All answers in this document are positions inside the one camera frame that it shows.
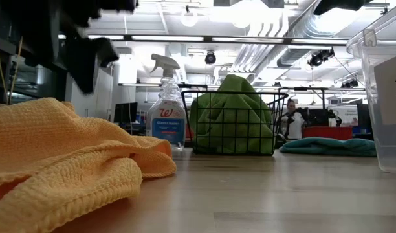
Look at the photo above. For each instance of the round white ceiling lamp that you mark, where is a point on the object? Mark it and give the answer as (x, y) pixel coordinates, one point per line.
(189, 18)

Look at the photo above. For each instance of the clear glass cleaner spray bottle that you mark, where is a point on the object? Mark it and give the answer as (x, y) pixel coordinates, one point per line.
(167, 126)

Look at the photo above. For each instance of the blue microfiber towel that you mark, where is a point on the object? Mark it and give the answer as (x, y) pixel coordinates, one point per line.
(327, 146)

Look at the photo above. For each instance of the white paper label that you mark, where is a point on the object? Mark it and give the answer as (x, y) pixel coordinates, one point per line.
(390, 97)

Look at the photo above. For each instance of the black track light cluster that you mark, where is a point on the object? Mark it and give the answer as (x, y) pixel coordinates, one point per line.
(321, 56)

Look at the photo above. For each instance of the black computer monitor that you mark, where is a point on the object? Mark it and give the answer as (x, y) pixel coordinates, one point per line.
(125, 112)

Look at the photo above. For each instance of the black overhead frame bar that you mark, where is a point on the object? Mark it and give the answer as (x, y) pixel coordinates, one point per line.
(207, 39)

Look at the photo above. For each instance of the green microfiber towel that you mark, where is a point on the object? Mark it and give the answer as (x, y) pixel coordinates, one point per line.
(201, 129)
(243, 106)

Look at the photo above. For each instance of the red box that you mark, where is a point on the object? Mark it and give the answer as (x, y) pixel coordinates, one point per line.
(327, 132)

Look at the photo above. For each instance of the clear plastic storage bin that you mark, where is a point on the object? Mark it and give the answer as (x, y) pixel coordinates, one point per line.
(392, 145)

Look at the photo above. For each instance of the orange microfiber towel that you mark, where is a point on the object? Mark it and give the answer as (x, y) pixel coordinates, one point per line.
(55, 145)

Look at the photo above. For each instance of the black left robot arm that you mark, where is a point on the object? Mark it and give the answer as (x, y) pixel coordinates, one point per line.
(29, 29)

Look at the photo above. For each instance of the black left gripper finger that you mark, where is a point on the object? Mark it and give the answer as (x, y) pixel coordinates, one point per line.
(83, 68)
(105, 51)

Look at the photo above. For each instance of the black ceiling camera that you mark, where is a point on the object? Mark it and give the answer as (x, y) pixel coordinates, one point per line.
(210, 58)

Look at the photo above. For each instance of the person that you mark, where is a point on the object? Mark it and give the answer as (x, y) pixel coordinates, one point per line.
(295, 124)

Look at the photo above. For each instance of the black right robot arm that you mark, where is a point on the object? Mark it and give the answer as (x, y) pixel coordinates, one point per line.
(340, 4)

